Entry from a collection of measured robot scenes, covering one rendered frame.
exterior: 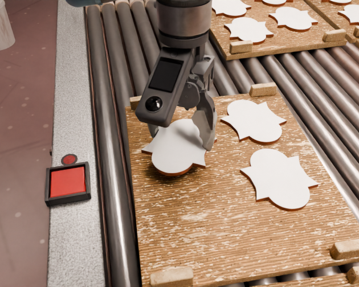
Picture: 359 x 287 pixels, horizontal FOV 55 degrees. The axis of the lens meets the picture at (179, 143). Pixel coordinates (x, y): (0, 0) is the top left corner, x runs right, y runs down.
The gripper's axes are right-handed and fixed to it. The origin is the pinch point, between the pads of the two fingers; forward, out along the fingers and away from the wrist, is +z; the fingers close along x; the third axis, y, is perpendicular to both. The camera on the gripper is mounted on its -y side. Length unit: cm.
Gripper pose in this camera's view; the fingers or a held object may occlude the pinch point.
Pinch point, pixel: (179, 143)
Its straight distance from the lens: 60.8
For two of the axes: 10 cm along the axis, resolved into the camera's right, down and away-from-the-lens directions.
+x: -9.4, -2.3, 2.6
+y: 3.5, -6.3, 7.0
